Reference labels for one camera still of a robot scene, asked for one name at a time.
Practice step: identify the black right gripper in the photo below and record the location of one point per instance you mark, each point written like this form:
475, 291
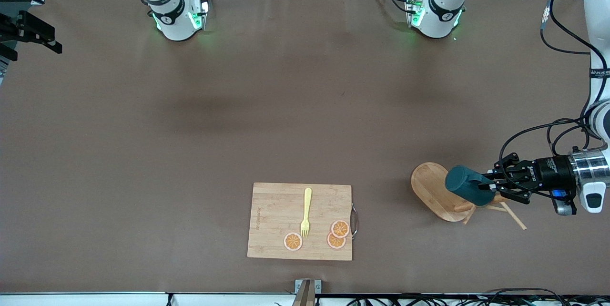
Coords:
8, 27

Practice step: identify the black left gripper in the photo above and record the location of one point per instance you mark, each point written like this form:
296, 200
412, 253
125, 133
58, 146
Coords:
552, 173

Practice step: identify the dark teal mug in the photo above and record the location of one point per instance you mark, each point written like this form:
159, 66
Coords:
464, 184

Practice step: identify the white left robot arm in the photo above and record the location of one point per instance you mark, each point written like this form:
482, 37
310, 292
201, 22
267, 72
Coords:
599, 25

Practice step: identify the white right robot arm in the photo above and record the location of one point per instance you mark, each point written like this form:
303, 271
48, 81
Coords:
174, 25

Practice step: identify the wooden mug tree rack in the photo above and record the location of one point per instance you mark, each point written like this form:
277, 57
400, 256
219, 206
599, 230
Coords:
431, 187

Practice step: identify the orange slice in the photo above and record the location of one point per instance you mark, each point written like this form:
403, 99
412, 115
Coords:
340, 229
293, 241
333, 243

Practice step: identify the yellow plastic fork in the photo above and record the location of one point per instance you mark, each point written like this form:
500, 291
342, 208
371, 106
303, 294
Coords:
308, 201

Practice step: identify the brown table cover sheet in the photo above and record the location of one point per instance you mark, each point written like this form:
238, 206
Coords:
143, 225

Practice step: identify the bamboo cutting board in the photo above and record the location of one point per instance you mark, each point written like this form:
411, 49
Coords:
276, 210

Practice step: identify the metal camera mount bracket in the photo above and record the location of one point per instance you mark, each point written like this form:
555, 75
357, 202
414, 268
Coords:
318, 286

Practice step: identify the white table edge rail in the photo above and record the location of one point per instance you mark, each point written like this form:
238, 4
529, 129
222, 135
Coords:
71, 300

